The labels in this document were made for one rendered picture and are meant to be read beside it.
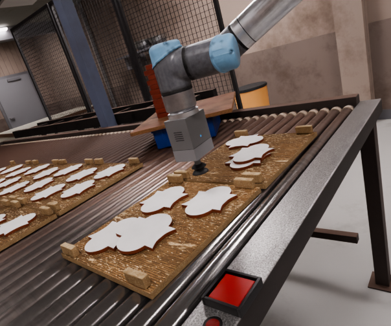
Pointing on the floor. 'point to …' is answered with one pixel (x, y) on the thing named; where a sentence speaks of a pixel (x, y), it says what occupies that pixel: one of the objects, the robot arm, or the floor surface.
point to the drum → (254, 95)
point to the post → (85, 61)
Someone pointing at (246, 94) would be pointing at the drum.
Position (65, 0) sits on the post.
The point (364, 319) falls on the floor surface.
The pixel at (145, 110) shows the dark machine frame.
